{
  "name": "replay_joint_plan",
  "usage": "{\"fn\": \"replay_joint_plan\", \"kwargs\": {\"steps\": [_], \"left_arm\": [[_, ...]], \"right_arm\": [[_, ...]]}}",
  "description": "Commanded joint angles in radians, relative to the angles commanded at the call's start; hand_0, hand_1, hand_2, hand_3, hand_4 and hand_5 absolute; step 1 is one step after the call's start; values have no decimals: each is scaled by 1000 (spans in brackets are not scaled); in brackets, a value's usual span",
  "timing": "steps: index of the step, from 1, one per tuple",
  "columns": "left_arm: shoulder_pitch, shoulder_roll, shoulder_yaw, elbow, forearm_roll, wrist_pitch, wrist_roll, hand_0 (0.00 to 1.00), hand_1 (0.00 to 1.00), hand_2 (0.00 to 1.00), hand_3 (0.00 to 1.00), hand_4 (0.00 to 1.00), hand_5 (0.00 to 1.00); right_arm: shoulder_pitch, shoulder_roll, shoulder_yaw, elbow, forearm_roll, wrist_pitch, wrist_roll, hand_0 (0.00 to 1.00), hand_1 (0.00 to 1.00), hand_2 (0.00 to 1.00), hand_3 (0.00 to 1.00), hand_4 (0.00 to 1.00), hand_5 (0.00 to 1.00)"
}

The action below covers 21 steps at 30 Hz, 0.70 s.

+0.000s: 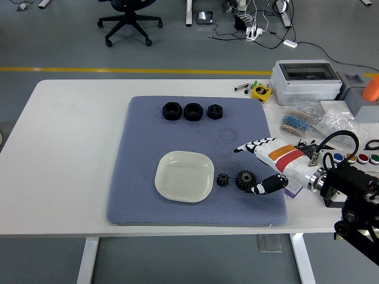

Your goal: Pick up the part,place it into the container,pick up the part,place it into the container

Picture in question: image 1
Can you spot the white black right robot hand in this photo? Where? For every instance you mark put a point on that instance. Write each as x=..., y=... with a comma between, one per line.
x=293, y=165

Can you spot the silver black pen tool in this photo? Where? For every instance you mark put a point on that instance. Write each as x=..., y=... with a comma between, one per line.
x=240, y=87

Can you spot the large black gear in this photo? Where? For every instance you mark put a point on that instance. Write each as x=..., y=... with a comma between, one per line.
x=244, y=178

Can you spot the grey floor plate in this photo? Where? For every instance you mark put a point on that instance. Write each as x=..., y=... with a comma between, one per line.
x=269, y=243

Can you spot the white power strip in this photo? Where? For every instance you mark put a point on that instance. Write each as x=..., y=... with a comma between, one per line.
x=254, y=33

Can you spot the yellow push button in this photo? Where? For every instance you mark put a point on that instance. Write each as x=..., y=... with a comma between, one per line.
x=351, y=158

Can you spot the yellow tape measure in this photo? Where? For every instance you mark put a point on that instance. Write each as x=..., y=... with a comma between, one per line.
x=260, y=92

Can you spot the large black hex nut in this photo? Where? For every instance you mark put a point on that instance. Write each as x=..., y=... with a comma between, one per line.
x=171, y=111
x=193, y=112

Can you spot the large grey block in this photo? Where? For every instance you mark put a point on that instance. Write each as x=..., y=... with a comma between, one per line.
x=367, y=111

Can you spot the white desk leg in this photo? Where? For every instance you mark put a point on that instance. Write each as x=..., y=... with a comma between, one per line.
x=285, y=14
x=189, y=13

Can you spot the grey electrical enclosure box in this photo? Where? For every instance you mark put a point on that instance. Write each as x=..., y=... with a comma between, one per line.
x=305, y=88

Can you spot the clear bag of resistors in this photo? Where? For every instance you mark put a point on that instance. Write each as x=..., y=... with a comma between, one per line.
x=296, y=121

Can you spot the red push button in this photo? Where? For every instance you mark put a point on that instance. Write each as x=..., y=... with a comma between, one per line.
x=362, y=158

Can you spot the white power adapter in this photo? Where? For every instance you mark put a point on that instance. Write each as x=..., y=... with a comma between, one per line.
x=290, y=43

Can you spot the small black hex nut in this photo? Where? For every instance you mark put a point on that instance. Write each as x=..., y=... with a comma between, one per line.
x=215, y=112

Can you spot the small black gear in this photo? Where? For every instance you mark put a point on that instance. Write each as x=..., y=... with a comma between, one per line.
x=222, y=180

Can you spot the white square plate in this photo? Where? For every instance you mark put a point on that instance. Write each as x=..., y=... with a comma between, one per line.
x=183, y=177

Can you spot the blue push button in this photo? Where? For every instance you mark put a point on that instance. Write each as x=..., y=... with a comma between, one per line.
x=337, y=156

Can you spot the black power brick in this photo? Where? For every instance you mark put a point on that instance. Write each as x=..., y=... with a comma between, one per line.
x=240, y=22

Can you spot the grey block with square recess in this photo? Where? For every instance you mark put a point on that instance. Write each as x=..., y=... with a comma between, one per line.
x=348, y=84

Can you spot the black office chair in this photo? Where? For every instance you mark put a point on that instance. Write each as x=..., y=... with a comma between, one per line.
x=127, y=17

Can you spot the orange cylinder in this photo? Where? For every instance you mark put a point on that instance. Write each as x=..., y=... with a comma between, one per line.
x=371, y=88

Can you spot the blue-grey quilted mat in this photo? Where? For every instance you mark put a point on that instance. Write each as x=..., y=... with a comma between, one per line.
x=142, y=148

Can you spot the clear bag of small parts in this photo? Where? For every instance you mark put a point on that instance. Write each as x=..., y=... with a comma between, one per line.
x=337, y=122

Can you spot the purple white label card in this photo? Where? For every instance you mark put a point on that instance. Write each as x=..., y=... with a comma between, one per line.
x=291, y=190

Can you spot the white table leg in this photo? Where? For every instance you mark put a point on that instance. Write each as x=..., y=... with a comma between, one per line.
x=302, y=260
x=87, y=260

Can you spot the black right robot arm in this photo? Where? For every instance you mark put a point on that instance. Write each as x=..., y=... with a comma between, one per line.
x=349, y=177

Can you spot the green black marker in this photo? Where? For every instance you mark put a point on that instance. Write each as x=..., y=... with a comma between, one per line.
x=251, y=87

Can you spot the grey button panel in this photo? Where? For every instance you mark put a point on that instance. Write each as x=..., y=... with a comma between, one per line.
x=344, y=155

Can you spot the green push button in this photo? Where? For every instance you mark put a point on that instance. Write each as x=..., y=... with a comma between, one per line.
x=374, y=159

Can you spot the white flat box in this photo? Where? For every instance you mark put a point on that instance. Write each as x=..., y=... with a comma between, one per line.
x=334, y=108

